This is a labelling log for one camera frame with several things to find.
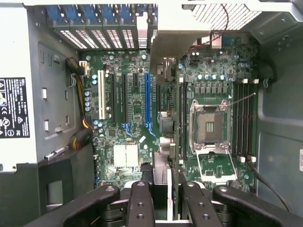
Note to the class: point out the black RAM slot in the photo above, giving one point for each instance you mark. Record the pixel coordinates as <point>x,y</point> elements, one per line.
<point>247,118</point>
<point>252,118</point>
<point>181,118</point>
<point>236,118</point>
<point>241,118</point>
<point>186,118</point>

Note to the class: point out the metal socket cover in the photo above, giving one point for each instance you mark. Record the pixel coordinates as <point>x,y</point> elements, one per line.
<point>219,180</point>

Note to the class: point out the long black expansion slot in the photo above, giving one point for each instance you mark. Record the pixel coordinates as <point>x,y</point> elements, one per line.
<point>124,99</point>
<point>114,99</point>
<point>158,97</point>

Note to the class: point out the blue expansion slot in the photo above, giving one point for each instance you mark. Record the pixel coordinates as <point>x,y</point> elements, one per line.
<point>147,99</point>

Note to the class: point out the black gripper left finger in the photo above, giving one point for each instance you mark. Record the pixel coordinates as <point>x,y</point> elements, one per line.
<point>140,203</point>

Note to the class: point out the white expansion slot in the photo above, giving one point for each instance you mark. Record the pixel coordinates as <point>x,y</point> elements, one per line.
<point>101,94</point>

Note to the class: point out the CPU socket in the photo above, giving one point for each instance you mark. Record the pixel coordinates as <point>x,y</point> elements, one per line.
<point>209,125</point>

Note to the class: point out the grey power supply unit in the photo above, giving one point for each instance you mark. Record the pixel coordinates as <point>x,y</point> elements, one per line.
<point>52,106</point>

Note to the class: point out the thin metal locking lever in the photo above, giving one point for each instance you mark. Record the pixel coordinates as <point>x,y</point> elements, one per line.
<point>241,99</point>

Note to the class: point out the short black expansion slot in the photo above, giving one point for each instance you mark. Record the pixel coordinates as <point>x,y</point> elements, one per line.
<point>135,80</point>

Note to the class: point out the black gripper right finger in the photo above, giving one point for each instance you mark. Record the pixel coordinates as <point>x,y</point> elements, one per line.
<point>198,208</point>

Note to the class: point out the open black PC case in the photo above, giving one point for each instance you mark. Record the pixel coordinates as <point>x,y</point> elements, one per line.
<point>279,106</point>

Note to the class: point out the green motherboard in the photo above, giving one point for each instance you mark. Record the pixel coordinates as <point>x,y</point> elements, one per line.
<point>137,106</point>

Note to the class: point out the black power supply label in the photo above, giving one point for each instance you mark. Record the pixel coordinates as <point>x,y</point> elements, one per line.
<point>14,106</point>

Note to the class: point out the silver chipset heat sink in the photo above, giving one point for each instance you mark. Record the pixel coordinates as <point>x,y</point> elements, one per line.
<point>125,154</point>

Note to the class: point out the black plastic shroud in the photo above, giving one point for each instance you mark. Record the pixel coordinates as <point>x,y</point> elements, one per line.
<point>19,189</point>

